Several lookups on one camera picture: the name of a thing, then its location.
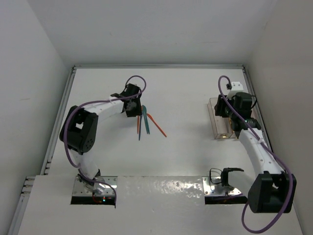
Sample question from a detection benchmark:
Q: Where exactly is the orange spoon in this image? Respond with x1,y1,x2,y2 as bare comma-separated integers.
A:
136,116,140,135

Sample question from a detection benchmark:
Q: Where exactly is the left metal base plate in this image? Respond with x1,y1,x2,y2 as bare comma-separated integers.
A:
72,175,117,198

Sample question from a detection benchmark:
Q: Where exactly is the purple cable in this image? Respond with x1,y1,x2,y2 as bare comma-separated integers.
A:
63,75,147,204
218,75,294,233

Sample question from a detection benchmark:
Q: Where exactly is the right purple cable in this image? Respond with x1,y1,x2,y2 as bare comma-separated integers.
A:
218,75,294,233

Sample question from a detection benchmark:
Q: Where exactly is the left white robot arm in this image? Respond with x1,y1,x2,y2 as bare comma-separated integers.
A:
59,83,145,185

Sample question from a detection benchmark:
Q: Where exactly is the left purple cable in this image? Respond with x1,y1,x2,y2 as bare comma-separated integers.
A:
63,75,147,204

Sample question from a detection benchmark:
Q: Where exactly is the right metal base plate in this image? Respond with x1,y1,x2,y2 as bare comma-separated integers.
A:
202,176,242,197

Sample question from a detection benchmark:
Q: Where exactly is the dark blue knife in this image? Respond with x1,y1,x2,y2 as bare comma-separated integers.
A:
138,115,143,141

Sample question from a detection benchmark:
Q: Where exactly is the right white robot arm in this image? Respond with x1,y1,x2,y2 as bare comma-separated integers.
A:
214,92,296,213

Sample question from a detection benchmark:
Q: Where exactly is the metal base plate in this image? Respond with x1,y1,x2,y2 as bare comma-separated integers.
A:
202,176,242,197
72,175,117,198

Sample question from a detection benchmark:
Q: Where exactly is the clear container left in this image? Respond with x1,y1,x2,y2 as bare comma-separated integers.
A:
207,97,234,140

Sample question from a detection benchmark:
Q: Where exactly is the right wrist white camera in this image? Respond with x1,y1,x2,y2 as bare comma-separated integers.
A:
227,82,244,96

